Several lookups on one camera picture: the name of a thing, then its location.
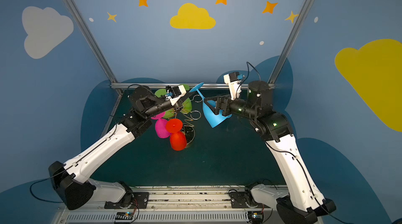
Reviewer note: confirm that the metal base rail platform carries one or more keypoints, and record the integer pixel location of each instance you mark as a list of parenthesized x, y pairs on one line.
[(174, 204)]

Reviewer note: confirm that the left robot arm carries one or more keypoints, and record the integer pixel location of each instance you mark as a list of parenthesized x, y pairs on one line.
[(72, 181)]

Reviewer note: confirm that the green wine glass front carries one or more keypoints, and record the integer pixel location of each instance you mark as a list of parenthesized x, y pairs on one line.
[(166, 106)]

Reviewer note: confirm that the pink wine glass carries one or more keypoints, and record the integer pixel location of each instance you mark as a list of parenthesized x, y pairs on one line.
[(160, 126)]

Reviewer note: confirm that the gold wire glass rack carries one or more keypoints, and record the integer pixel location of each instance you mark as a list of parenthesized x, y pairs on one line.
[(190, 116)]

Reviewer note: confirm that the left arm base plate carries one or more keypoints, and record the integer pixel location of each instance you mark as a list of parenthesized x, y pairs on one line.
[(130, 201)]

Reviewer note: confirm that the red wine glass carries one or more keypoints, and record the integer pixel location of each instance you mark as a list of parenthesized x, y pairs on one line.
[(177, 138)]

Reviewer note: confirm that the aluminium frame rails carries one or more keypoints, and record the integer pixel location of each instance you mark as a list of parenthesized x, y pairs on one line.
[(186, 41)]

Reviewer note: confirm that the left green circuit board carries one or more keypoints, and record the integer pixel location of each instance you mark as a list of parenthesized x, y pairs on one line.
[(123, 217)]

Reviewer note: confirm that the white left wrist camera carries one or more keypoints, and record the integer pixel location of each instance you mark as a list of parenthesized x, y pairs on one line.
[(174, 93)]

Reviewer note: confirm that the green circuit board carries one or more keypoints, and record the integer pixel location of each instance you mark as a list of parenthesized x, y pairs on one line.
[(123, 217), (255, 217)]

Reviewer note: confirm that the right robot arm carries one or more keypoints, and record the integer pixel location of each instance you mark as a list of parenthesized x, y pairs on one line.
[(303, 203)]

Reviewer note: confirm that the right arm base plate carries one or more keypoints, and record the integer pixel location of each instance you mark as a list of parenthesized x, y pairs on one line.
[(241, 199)]

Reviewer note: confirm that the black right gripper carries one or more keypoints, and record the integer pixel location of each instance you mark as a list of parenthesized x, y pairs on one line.
[(224, 105)]

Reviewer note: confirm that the right green circuit board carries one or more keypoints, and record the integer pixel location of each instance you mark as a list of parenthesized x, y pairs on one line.
[(255, 217)]

